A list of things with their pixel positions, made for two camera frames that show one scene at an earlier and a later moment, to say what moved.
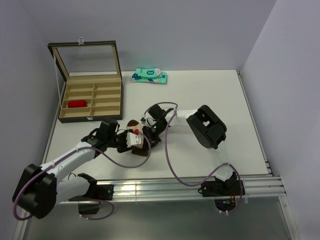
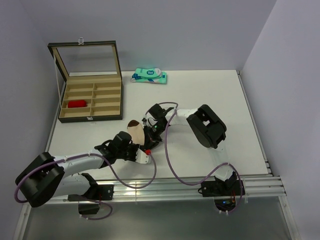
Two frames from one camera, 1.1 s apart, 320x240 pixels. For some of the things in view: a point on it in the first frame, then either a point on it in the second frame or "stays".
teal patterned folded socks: [149, 75] stays
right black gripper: [153, 139] stays
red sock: [76, 103] stays
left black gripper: [124, 148] -> [135, 147]
